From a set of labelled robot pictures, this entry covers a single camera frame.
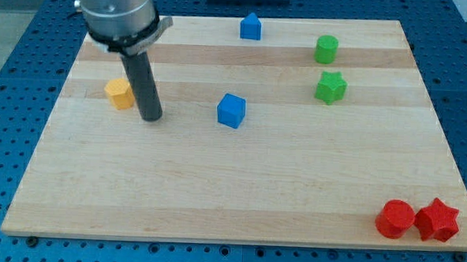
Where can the wooden board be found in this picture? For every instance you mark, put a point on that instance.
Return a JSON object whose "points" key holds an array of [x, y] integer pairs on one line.
{"points": [[296, 171]]}

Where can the blue house-shaped block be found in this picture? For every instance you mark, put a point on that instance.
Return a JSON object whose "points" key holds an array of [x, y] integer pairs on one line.
{"points": [[250, 27]]}

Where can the red cylinder block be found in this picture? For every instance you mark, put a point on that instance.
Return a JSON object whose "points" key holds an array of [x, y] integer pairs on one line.
{"points": [[395, 218]]}

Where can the green cylinder block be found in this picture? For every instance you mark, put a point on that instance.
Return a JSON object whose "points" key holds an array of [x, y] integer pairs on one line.
{"points": [[326, 48]]}

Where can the yellow hexagon block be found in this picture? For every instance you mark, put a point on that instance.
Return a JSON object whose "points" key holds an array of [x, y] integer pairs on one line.
{"points": [[119, 93]]}

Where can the red star block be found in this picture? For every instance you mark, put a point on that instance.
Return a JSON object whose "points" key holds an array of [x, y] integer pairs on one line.
{"points": [[437, 221]]}

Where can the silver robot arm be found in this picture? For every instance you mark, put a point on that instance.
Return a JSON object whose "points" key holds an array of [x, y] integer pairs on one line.
{"points": [[128, 27]]}

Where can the green star block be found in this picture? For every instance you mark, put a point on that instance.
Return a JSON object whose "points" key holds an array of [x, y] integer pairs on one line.
{"points": [[331, 87]]}

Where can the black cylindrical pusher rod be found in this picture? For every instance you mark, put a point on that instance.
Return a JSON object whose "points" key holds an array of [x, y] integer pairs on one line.
{"points": [[138, 70]]}

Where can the blue cube block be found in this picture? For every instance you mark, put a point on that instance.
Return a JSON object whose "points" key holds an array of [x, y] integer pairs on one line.
{"points": [[231, 110]]}

